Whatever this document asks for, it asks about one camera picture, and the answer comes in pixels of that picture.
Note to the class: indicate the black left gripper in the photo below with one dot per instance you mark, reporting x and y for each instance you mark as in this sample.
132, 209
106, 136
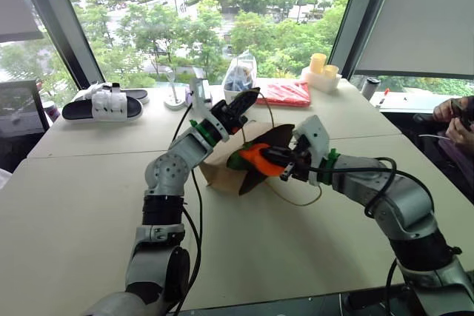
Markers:
229, 116

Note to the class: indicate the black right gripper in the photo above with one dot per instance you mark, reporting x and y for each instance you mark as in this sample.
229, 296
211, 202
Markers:
303, 162

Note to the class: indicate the orange carrot plush toy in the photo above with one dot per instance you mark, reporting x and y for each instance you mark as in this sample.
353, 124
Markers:
255, 155

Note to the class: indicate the brown paper bag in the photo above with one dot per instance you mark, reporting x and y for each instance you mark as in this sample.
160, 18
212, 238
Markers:
220, 171

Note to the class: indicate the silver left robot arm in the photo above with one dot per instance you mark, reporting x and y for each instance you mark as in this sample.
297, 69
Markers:
170, 173

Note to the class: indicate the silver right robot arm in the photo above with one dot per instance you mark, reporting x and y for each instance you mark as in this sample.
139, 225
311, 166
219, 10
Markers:
407, 201

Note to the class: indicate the clear plastic bag blue items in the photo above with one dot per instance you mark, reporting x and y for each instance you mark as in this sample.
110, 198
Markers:
238, 75

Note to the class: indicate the person's bare hand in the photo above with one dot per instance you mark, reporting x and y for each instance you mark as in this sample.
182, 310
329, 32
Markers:
461, 134
443, 110

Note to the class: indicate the red plastic package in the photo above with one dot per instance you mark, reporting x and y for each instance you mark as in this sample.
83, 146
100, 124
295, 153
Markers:
285, 94

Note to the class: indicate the white round-base stand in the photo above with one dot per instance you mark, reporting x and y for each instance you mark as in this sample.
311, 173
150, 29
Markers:
174, 102

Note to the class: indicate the white plastic tray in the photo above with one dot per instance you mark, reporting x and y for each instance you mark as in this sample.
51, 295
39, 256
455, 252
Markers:
320, 79

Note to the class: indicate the tall yellow cup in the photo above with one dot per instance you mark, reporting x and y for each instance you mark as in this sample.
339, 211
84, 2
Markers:
318, 62

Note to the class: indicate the short yellow cup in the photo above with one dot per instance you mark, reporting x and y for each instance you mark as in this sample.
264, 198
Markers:
331, 71

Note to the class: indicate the black and white slipper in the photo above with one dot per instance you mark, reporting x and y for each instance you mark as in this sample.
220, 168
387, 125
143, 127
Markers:
139, 93
107, 107

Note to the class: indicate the grey tumbler with lid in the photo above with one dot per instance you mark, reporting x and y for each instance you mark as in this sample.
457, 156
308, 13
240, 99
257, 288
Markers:
370, 88

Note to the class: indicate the dark window pillar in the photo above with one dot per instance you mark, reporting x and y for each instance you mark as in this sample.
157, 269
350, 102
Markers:
55, 20
352, 20

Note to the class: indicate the dark rounded shape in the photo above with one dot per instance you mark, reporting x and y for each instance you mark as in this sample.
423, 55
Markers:
370, 303

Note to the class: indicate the black handheld device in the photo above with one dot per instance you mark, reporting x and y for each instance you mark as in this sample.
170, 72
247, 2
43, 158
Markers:
463, 110

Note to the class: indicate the purple and white cup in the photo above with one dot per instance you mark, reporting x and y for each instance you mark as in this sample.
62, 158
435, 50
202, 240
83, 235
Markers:
51, 111

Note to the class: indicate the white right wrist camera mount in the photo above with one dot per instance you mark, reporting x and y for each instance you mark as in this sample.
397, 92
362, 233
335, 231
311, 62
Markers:
315, 134

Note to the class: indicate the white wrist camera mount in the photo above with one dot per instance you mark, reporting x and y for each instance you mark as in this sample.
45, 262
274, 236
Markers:
315, 134
201, 95

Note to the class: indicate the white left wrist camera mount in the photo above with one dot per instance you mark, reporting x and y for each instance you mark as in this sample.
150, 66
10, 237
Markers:
201, 95

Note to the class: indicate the dark chair frame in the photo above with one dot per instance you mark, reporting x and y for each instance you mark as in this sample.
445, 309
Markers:
22, 103

